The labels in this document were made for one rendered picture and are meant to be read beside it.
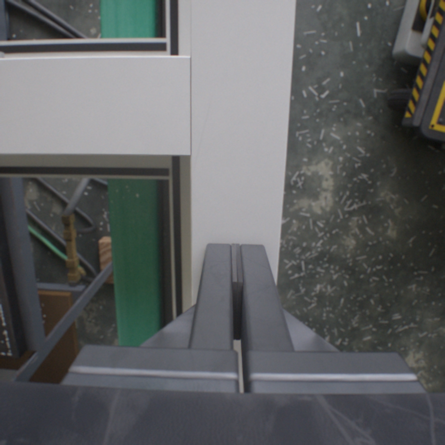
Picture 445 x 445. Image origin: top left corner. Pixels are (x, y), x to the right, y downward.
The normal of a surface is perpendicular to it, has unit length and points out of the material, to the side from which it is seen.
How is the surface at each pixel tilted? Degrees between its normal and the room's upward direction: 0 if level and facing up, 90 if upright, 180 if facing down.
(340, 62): 0
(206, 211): 0
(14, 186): 90
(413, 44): 0
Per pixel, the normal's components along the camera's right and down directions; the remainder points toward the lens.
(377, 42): -0.02, 0.29
